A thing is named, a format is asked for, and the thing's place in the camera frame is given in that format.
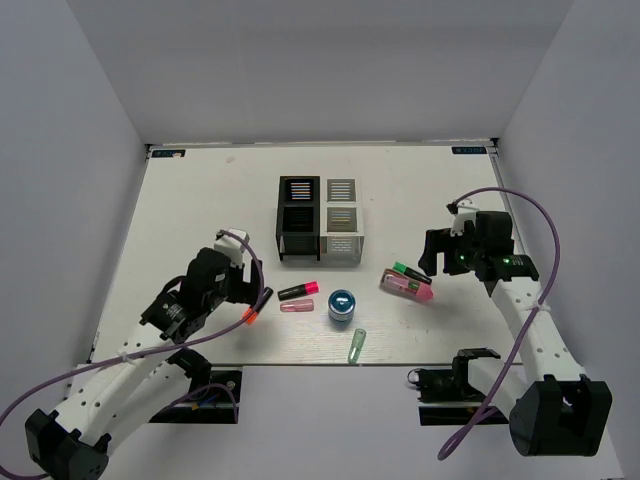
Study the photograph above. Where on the blue corner label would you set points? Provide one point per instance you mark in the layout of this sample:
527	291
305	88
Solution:
469	150
168	153

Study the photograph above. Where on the black metal organizer box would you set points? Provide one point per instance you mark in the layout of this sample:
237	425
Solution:
298	217

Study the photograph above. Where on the orange cap black highlighter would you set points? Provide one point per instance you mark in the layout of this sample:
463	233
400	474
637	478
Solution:
251	314

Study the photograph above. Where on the pink cap black highlighter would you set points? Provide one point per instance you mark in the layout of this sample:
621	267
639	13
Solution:
298	291

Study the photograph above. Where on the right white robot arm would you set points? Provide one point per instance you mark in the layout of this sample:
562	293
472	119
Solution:
554	409

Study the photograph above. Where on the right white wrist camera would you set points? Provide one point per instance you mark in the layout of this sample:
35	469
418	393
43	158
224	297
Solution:
463	210

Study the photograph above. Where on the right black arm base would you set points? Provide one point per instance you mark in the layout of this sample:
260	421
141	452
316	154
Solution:
445	396

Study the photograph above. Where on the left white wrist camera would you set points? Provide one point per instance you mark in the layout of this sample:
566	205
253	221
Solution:
230	246

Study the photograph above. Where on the green cap black highlighter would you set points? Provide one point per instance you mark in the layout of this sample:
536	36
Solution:
411	273

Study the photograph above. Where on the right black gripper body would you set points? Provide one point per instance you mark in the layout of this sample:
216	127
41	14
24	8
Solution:
473	247

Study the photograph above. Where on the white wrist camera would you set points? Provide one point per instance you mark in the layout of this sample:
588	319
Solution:
463	210
230	246

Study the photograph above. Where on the clear green eraser case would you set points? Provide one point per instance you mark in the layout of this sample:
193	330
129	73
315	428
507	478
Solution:
356	346

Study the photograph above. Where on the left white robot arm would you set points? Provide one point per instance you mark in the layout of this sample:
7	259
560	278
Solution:
152	367

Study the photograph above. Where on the pink stationery package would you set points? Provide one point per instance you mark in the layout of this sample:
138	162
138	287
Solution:
401	285

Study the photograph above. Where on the left blue corner label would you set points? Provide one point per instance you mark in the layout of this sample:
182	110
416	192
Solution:
168	153

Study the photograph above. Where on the blue round tape tin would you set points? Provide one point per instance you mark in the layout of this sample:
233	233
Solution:
341	307

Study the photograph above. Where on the right blue corner label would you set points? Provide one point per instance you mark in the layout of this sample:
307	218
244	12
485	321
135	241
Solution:
469	150

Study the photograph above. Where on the white metal organizer box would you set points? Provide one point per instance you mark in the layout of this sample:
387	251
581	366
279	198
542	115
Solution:
341	221

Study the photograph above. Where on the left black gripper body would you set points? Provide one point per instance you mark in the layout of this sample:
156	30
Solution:
235	289

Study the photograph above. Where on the clear pink eraser case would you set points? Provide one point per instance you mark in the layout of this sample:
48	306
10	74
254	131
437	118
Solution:
297	306

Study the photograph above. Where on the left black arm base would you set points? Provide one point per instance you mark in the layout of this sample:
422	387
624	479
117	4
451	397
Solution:
216	402

